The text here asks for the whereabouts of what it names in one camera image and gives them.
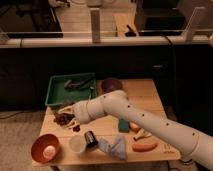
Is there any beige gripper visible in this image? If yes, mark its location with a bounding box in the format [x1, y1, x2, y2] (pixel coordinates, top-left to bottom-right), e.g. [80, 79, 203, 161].
[57, 101, 88, 129]

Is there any dark grape bunch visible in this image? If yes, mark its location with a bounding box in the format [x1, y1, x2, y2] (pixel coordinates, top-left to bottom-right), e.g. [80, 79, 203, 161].
[54, 113, 80, 132]

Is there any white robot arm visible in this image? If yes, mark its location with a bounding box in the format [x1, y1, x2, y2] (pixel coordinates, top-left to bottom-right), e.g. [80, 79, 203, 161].
[58, 90, 213, 171]

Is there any white paper cup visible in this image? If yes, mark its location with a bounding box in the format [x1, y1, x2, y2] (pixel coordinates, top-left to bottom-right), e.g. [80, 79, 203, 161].
[69, 135, 86, 154]

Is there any grey black brush block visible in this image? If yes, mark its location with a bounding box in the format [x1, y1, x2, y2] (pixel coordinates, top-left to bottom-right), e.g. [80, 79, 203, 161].
[59, 99, 74, 109]

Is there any green plastic tray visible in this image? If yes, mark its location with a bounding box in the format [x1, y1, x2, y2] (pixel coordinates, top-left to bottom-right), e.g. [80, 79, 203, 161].
[45, 73, 97, 107]

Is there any black metal can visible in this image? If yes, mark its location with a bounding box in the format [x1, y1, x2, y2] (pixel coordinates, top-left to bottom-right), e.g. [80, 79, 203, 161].
[84, 131, 98, 148]

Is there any dark tool in tray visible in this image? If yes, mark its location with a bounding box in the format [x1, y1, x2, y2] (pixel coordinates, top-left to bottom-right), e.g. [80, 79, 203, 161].
[64, 76, 94, 90]

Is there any red bowl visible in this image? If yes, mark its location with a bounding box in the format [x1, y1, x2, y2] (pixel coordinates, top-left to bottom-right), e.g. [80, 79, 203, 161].
[31, 134, 60, 164]

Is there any white egg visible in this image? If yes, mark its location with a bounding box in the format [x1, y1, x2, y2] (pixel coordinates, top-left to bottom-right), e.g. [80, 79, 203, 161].
[43, 145, 56, 159]

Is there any purple bowl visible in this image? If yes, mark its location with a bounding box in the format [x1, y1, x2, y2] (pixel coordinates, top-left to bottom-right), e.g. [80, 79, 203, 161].
[101, 78, 123, 93]

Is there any green sponge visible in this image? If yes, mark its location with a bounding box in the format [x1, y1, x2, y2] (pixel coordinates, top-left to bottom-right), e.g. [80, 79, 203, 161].
[118, 119, 129, 133]

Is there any blue grey cloth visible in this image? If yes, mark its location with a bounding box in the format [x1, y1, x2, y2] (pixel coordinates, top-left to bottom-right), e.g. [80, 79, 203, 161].
[98, 136, 127, 160]

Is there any yellow red peach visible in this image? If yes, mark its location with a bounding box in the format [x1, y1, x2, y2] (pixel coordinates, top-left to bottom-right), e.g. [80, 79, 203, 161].
[129, 123, 140, 132]

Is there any banana peel toy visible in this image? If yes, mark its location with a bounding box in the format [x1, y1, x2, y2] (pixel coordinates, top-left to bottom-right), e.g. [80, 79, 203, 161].
[133, 129, 152, 141]

